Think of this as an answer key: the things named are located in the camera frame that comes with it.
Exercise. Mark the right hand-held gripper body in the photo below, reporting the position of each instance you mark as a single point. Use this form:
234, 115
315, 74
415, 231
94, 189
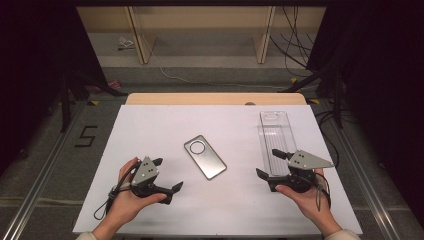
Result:
305, 161

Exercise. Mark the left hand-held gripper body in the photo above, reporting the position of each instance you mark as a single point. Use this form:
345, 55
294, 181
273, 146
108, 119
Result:
145, 171

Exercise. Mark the clear plastic container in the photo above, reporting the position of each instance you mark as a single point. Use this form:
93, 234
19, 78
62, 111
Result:
278, 143

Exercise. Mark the grey phone case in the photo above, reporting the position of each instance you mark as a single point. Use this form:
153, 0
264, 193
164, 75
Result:
205, 156

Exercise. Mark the person's left hand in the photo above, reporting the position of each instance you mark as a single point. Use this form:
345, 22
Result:
125, 203

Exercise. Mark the person's right hand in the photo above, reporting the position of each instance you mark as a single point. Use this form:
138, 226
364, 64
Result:
308, 203

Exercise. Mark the white board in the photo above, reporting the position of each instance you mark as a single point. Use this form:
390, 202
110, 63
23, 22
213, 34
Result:
213, 206

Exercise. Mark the yellow tape piece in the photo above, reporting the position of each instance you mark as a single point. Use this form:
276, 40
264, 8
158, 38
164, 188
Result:
313, 100
94, 102
293, 80

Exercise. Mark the black metal stand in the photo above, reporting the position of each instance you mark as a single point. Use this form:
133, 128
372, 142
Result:
66, 100
336, 93

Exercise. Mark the wooden table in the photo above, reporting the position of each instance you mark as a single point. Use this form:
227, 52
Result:
200, 98

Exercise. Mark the pink cloth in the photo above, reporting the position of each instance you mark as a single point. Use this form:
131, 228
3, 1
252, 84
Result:
113, 84

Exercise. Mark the crumpled white paper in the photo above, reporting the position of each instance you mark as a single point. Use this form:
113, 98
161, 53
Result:
125, 43

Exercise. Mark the light wooden shelf unit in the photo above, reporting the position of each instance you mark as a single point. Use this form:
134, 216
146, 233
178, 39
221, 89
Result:
200, 30

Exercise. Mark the aluminium rail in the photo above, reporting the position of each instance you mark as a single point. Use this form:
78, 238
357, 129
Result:
384, 218
36, 183

